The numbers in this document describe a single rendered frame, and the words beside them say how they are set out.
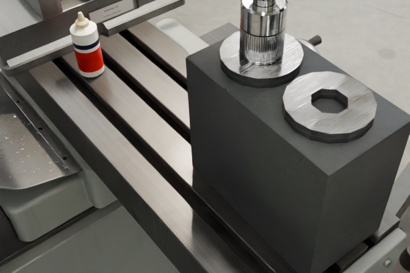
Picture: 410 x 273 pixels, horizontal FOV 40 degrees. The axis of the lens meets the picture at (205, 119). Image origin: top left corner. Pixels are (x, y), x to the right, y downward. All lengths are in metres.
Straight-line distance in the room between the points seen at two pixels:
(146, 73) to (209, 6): 1.88
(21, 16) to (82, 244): 0.40
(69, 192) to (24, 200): 0.07
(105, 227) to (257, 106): 0.52
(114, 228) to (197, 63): 0.49
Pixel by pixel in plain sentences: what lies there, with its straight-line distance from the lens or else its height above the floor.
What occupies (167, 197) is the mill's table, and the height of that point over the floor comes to 0.93.
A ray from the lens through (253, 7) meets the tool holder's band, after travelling 0.57.
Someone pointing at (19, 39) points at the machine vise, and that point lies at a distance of 0.94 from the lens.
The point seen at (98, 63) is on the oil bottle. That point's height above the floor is 0.96.
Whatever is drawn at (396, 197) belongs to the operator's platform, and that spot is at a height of 0.40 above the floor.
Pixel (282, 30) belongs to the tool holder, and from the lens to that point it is 0.58.
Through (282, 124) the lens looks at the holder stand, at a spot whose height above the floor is 1.12.
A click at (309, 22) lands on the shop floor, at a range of 2.68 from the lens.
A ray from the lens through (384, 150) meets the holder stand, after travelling 0.57.
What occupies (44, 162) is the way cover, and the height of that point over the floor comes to 0.87.
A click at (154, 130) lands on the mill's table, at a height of 0.93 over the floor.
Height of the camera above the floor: 1.51
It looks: 44 degrees down
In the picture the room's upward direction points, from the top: 2 degrees counter-clockwise
